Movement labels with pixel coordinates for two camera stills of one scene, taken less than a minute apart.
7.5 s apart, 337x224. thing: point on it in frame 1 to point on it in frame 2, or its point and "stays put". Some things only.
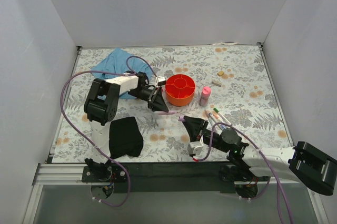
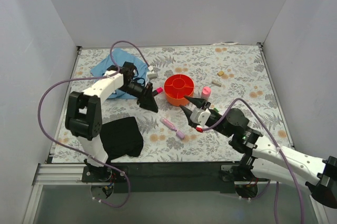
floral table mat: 227,86 stays put
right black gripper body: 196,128 to 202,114
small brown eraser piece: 217,83 stays put
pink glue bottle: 205,97 stays put
